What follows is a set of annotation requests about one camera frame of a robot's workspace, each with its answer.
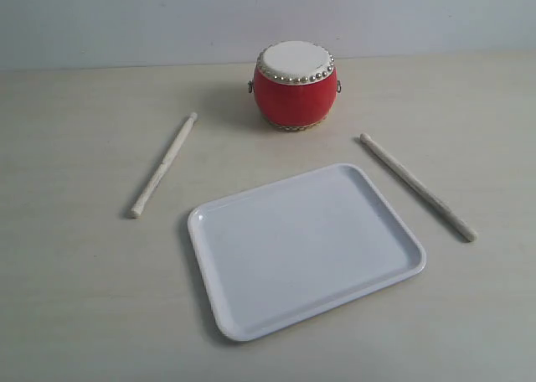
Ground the white wooden drumstick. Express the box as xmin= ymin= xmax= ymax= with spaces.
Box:
xmin=127 ymin=112 xmax=198 ymax=219
xmin=358 ymin=133 xmax=478 ymax=242

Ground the small red drum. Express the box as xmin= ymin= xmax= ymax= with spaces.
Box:
xmin=249 ymin=41 xmax=342 ymax=132

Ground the white rectangular plastic tray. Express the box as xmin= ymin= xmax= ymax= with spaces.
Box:
xmin=188 ymin=163 xmax=426 ymax=342

